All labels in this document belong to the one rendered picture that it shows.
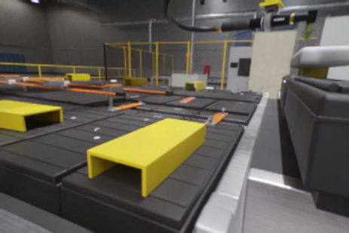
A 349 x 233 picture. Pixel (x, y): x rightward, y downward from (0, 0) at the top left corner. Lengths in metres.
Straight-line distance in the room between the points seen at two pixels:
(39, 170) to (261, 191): 0.25
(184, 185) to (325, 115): 0.14
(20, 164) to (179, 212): 0.19
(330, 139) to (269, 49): 4.68
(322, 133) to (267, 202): 0.12
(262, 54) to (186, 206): 4.74
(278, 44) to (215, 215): 4.75
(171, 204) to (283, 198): 0.14
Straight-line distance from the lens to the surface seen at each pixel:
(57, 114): 0.47
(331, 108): 0.20
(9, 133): 0.44
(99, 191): 0.21
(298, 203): 0.28
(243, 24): 1.11
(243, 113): 0.60
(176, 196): 0.20
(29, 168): 0.29
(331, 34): 4.88
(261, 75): 4.85
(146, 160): 0.19
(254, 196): 0.28
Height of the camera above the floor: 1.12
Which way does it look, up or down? 13 degrees down
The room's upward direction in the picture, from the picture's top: 2 degrees clockwise
